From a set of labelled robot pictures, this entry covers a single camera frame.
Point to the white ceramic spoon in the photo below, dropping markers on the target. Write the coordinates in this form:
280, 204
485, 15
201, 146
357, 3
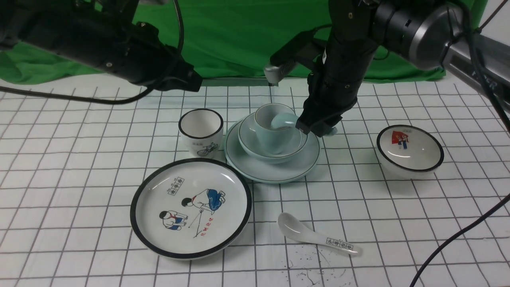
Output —
294, 229

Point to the green backdrop cloth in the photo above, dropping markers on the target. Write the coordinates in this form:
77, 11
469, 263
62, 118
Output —
222, 38

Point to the white cup with bicycle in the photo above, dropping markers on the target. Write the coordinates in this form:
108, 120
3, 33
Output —
202, 132

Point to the light blue ceramic spoon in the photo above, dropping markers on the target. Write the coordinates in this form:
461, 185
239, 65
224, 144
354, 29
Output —
290, 120

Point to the light blue cup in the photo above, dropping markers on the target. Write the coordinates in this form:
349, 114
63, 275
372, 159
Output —
271, 137

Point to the light blue bowl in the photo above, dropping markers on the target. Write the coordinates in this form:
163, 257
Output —
251, 145

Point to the white bowl black rim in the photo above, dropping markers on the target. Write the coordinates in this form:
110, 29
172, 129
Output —
408, 152

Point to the light blue plate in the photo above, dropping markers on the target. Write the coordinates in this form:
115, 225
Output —
264, 172

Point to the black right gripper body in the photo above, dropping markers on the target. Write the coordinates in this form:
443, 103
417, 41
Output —
334, 84

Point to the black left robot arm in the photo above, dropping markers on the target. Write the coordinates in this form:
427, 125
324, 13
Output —
106, 40

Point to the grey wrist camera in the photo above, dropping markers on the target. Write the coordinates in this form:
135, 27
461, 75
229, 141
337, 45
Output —
303, 49

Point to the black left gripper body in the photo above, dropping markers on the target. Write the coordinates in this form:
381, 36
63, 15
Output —
158, 65

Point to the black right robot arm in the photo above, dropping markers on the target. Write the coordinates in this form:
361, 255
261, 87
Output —
428, 34

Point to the white plate black rim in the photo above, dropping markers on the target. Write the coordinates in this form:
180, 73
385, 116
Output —
191, 208

